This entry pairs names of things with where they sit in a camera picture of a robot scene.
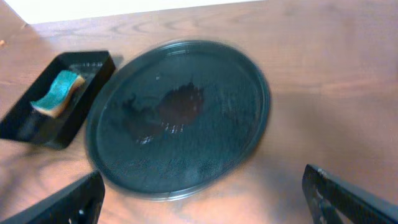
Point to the round black tray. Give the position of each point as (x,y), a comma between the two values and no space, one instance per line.
(177,118)

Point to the green yellow sponge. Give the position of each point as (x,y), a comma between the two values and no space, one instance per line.
(54,102)

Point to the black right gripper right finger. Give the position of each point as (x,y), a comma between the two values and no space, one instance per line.
(327,196)

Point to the black rectangular sponge tray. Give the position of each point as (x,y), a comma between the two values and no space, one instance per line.
(25,124)

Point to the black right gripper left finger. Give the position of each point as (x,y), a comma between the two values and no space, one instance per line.
(79,202)

